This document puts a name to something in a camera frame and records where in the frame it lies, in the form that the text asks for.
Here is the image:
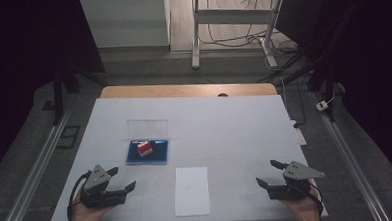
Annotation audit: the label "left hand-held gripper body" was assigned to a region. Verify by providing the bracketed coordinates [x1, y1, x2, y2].
[78, 163, 128, 210]

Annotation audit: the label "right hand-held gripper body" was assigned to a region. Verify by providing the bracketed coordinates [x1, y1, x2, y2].
[266, 159, 326, 201]

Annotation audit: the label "red and white stamp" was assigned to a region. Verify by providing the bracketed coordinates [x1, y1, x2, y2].
[136, 140, 154, 159]

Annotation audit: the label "blue ink pad case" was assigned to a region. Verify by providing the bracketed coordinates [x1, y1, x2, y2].
[123, 118, 170, 168]

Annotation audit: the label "person's right hand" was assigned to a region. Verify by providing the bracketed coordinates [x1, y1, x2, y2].
[280, 184, 323, 221]

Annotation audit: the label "person's left hand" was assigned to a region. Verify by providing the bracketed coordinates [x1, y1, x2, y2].
[66, 190, 115, 221]

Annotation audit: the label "white paper sheet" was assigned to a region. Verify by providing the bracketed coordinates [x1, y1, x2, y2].
[172, 166, 212, 218]

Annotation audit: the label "white table cover board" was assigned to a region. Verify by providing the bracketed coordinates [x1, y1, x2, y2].
[42, 88, 329, 221]

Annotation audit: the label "small white power adapter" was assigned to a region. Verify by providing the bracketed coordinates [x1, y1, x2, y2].
[315, 100, 330, 112]

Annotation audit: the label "black tripod legs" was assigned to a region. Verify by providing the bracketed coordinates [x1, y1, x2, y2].
[254, 43, 340, 126]

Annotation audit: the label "wooden table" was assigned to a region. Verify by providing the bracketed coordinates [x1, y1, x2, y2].
[99, 78, 278, 104]

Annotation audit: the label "white cabinet panel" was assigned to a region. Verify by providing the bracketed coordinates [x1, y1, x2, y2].
[79, 0, 172, 50]

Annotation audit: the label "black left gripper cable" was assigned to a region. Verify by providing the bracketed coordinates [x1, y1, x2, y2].
[65, 169, 94, 221]

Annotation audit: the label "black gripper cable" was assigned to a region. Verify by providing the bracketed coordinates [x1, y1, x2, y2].
[65, 169, 94, 221]
[307, 181, 325, 218]

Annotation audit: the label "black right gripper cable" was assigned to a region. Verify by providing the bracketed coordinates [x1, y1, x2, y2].
[307, 181, 325, 218]

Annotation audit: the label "black floor frame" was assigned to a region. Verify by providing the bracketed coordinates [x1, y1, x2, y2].
[55, 125, 83, 151]

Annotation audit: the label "aluminium floor rail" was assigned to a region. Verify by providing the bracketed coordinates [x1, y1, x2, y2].
[0, 107, 77, 221]
[310, 87, 392, 221]

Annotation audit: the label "black stand post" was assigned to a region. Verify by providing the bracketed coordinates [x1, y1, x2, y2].
[49, 60, 67, 127]

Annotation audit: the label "tangle of floor cables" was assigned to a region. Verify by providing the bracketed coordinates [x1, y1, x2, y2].
[197, 0, 300, 58]

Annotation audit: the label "white desk frame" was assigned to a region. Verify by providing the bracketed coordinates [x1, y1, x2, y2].
[188, 0, 287, 72]

